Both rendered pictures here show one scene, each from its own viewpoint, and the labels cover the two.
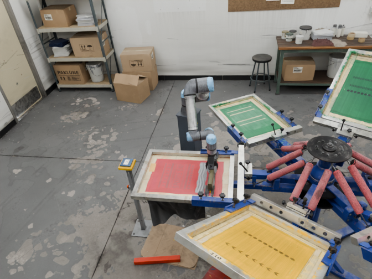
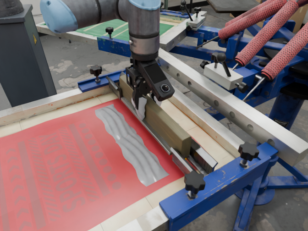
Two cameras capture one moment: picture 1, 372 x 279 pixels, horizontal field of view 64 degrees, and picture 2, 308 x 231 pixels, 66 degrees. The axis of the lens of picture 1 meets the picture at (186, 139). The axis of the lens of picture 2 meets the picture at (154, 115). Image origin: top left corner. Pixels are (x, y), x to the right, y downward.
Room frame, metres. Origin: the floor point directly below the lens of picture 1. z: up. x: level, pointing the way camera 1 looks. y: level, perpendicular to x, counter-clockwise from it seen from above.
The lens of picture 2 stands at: (1.35, 0.19, 1.46)
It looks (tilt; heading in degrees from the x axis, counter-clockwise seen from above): 39 degrees down; 316
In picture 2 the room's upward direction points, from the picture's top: straight up
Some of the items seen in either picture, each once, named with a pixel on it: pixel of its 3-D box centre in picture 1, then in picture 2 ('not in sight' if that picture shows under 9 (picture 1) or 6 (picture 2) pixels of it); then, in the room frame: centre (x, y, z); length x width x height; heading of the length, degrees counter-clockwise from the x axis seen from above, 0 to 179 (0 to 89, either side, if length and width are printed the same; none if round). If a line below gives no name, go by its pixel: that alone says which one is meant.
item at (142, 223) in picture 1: (135, 199); not in sight; (2.05, 0.55, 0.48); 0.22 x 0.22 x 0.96; 78
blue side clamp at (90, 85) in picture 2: (217, 154); (118, 81); (2.03, -0.27, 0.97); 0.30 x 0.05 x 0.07; 78
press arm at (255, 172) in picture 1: (255, 174); (231, 81); (1.69, -0.52, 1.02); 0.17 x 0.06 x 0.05; 78
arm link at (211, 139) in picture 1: (211, 141); (142, 8); (1.79, -0.19, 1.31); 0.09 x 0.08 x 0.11; 1
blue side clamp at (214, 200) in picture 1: (211, 201); (217, 185); (1.49, -0.15, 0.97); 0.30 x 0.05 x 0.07; 78
